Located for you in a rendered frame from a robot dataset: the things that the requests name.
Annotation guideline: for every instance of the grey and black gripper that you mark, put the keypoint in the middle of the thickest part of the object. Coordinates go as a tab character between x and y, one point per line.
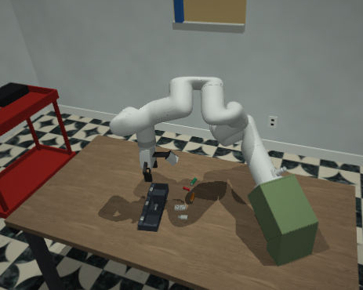
146	159

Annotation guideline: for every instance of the white domino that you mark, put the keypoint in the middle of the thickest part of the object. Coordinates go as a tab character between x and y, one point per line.
180	207

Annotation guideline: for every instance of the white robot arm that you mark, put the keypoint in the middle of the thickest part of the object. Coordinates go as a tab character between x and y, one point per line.
228	123

